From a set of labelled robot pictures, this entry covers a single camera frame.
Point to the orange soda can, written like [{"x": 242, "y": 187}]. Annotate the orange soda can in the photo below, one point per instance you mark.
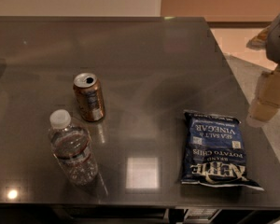
[{"x": 88, "y": 91}]

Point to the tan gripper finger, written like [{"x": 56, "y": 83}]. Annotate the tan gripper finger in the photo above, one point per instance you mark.
[{"x": 266, "y": 102}]

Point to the blue potato chips bag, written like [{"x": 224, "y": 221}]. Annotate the blue potato chips bag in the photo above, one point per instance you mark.
[{"x": 214, "y": 153}]

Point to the clear plastic water bottle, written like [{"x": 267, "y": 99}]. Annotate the clear plastic water bottle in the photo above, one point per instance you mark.
[{"x": 70, "y": 143}]

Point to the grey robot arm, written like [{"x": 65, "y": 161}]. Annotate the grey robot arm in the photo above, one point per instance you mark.
[{"x": 273, "y": 41}]

